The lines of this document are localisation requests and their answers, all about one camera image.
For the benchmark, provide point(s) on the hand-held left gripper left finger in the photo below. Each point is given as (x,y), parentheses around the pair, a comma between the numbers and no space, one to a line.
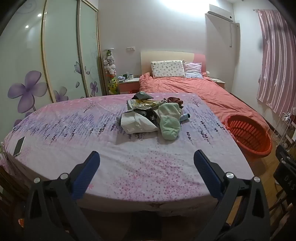
(86,173)

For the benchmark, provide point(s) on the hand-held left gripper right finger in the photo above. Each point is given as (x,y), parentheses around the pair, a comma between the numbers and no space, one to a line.
(205,173)

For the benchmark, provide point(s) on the orange laundry basket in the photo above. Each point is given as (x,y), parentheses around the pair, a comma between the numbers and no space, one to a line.
(249,136)

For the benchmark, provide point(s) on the light blue tube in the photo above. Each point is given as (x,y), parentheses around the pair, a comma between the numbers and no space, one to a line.
(184,117)

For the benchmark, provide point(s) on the silver gold foil wrapper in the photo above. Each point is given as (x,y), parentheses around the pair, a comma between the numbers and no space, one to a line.
(145,105)

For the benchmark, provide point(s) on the lavender printed tablecloth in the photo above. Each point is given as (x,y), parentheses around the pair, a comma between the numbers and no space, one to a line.
(138,162)

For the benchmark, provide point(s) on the green towel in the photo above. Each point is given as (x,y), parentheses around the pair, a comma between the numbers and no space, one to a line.
(170,125)

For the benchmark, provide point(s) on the white plastic bag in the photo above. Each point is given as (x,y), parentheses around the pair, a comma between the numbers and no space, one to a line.
(136,122)

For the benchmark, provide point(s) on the white smartphone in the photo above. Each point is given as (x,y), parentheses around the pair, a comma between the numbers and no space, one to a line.
(19,146)

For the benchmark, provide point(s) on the brown plaid scrunchie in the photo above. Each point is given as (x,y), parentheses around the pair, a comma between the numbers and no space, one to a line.
(175,100)

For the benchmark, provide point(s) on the bed with coral duvet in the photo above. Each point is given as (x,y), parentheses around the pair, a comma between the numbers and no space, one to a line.
(196,90)

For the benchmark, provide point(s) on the green plush toy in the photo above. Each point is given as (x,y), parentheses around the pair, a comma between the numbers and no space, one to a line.
(112,84)

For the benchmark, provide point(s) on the grey foil packet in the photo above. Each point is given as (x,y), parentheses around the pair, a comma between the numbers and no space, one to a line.
(141,95)

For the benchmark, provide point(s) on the pink nightstand with mugs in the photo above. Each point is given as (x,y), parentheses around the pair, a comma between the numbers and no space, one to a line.
(128,87)

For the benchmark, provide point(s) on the pink striped pillow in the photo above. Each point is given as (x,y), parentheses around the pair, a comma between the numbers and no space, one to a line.
(193,69)

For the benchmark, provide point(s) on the white mug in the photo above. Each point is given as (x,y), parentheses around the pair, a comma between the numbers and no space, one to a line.
(130,76)

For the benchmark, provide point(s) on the hanging plush toys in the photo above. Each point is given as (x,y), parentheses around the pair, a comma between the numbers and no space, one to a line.
(109,64)

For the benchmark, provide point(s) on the pink curtain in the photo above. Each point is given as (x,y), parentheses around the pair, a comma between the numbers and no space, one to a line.
(275,64)

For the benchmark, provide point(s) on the white floral pillow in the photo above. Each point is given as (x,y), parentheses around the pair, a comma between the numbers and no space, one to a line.
(166,69)

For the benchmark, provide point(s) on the floral sliding door wardrobe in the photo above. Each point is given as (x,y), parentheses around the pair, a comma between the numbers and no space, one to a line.
(64,58)

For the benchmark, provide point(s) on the beige pink headboard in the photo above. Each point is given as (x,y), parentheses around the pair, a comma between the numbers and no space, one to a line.
(166,56)

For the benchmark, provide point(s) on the white air conditioner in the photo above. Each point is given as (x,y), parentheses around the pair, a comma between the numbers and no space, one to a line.
(219,15)

